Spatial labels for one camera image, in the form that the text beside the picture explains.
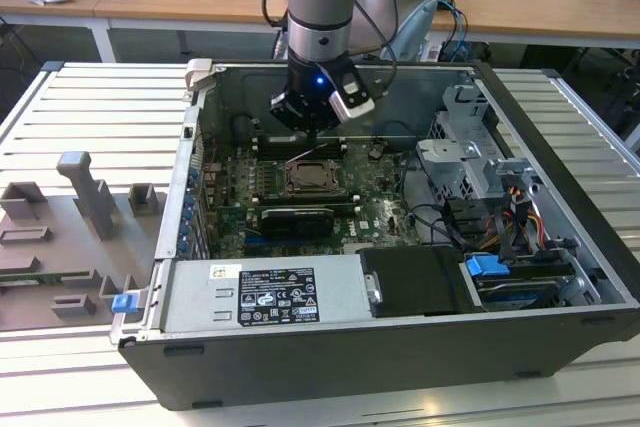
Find thin metal locking lever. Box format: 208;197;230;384
287;144;329;163

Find silver green CPU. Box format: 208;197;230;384
298;164;335;189

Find metal socket cover frame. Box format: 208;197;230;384
284;160;346;193

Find CPU socket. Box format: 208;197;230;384
280;157;350;197

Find black graphics card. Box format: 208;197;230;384
258;205;337;242

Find pale blue teach pendant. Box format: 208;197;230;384
397;0;440;61

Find green motherboard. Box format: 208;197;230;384
202;139;426;256

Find metal drive cage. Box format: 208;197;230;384
414;84;541;203

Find grey power supply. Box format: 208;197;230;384
160;252;375;334

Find hard disk in blue carrier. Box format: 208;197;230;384
462;252;576;312

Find black grey PC case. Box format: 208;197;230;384
108;57;640;411

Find grey parts rack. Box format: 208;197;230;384
0;149;169;333

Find green RAM stick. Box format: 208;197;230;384
0;272;69;286

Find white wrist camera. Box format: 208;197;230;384
327;74;376;123

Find coloured power wires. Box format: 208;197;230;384
479;185;549;261

